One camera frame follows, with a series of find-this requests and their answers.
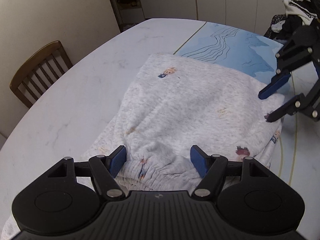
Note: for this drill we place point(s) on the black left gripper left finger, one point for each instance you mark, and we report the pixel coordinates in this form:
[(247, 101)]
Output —
[(104, 169)]

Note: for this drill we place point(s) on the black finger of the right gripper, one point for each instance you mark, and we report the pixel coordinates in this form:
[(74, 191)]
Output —
[(288, 108)]

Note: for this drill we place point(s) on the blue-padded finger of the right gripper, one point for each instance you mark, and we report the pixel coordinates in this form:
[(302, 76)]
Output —
[(280, 79)]

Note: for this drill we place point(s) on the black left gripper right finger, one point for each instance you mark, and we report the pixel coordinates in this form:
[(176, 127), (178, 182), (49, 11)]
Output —
[(211, 169)]

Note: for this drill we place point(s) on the light grey printed sweatpants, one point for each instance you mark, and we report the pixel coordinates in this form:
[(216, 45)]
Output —
[(177, 102)]

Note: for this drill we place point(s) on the pile of dark clothes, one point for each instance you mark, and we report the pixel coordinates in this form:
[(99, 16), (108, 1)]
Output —
[(298, 14)]

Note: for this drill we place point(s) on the blue white patterned table mat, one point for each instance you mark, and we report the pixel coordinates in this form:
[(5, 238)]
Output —
[(254, 55)]

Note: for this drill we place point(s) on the white sideboard cabinet with stickers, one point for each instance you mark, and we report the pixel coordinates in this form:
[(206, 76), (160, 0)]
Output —
[(220, 0)]

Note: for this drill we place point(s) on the brown wooden chair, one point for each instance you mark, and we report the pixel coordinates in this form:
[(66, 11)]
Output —
[(40, 72)]

